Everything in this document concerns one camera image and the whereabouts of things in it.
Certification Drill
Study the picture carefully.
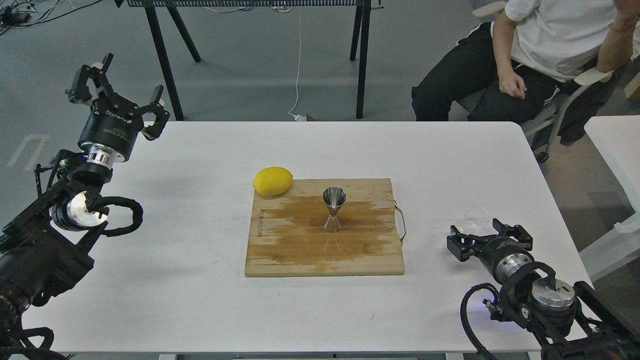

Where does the white hanging cable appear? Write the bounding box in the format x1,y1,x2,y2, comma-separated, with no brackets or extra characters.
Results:
287,10,308,122

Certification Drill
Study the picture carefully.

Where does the yellow lemon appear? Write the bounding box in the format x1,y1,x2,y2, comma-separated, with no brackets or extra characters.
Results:
252,166,293,197

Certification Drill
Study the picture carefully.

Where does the small clear glass cup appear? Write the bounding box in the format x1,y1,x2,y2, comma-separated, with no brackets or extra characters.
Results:
455,205,494,236

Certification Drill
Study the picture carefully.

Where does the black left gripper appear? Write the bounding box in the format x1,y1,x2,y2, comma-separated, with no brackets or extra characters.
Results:
65,53,171,163

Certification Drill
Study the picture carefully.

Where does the wooden cutting board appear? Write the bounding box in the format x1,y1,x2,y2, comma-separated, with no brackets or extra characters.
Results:
244,178,405,278

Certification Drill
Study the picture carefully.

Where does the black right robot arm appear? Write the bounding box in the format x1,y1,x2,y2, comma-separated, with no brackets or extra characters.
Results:
446,218,640,360

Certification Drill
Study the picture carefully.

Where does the floor cables bundle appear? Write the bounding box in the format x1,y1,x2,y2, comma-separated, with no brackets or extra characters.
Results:
0,0,103,36

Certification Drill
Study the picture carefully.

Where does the steel jigger measuring cup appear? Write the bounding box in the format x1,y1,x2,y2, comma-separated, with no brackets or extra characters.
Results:
322,186,347,233

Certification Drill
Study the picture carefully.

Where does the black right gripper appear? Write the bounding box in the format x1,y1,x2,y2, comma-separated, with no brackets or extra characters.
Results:
446,218,534,285

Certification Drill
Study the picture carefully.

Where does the seated person white shirt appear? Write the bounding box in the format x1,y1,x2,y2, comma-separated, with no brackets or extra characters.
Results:
411,0,639,124

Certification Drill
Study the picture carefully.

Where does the black metal frame table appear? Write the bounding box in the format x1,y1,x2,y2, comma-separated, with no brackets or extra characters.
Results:
114,0,385,122

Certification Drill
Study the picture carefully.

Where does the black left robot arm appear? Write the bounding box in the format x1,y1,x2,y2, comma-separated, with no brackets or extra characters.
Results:
0,54,170,360

